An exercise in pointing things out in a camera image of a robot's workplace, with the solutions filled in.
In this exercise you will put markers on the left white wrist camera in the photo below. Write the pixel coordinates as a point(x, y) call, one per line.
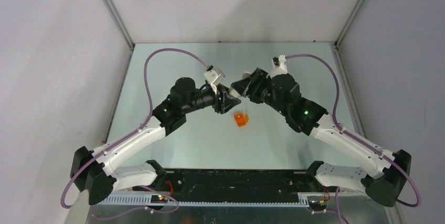
point(213, 77)

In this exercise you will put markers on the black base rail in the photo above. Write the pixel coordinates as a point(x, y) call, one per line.
point(238, 186)

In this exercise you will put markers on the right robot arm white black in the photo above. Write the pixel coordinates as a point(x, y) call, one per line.
point(381, 174)

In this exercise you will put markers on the white pill bottle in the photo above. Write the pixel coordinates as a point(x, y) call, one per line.
point(240, 88)

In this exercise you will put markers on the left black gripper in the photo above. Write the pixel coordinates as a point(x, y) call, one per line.
point(227, 103)

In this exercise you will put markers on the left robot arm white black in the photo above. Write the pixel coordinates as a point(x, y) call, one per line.
point(100, 172)

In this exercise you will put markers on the orange pill organizer box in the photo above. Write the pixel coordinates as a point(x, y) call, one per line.
point(241, 119)

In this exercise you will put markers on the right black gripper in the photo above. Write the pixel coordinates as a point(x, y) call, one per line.
point(250, 87)

